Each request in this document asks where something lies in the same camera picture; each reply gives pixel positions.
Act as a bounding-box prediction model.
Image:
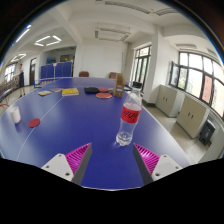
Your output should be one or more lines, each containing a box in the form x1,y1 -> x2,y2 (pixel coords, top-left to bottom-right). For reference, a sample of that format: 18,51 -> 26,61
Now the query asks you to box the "yellow and blue book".
37,90 -> 53,97

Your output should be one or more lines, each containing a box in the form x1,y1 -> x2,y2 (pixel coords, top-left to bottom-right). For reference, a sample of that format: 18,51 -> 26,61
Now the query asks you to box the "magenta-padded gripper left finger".
40,142 -> 93,186

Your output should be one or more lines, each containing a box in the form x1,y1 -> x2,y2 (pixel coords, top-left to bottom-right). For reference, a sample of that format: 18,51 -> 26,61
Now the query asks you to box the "black paddle case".
83,86 -> 101,94

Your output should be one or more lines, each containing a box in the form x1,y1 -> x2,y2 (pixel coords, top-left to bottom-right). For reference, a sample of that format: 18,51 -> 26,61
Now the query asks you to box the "tall dark-framed window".
132,44 -> 152,93

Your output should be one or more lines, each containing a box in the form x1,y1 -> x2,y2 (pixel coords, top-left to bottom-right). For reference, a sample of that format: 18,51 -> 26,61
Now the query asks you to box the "blue partition wall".
40,61 -> 74,80

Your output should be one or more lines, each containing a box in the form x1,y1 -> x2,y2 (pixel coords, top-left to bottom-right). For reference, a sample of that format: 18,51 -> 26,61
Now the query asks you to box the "black bin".
198,118 -> 217,147

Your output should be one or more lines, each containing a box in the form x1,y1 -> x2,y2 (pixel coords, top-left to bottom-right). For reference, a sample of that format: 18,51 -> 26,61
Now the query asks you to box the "large dark-framed window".
168,50 -> 224,118

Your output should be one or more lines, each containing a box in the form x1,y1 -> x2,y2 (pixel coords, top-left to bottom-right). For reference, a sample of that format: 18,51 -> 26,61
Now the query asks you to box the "ceiling air conditioner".
94,26 -> 132,43

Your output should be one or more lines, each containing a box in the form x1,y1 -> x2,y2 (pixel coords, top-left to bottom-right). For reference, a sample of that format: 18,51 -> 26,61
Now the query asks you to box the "white cup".
9,105 -> 22,125

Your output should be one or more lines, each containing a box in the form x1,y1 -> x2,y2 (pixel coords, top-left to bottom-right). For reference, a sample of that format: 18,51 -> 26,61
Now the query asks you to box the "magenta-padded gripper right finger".
131,143 -> 184,186

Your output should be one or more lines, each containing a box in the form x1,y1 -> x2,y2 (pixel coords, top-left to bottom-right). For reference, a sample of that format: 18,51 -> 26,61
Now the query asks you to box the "blue red-legged table tennis table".
0,87 -> 14,111

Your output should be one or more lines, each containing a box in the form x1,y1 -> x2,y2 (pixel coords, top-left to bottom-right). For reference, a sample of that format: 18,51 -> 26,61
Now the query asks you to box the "dark door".
29,57 -> 37,86

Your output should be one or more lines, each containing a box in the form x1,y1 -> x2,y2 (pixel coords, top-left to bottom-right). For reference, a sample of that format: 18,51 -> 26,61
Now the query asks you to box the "ceiling light group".
9,23 -> 63,64

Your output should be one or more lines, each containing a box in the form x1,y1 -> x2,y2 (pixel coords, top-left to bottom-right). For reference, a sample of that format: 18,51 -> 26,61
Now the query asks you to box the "white cabinet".
175,94 -> 211,139
155,84 -> 185,118

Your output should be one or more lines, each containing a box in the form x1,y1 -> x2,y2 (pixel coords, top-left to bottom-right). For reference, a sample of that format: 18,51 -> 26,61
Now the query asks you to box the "person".
18,63 -> 26,99

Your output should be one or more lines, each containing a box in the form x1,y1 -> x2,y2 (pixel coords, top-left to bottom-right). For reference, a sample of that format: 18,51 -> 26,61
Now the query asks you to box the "clear red-labelled drink bottle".
115,81 -> 143,147

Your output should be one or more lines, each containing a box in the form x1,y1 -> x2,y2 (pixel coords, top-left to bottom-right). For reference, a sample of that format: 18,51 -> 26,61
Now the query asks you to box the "brown cardboard box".
113,72 -> 126,98

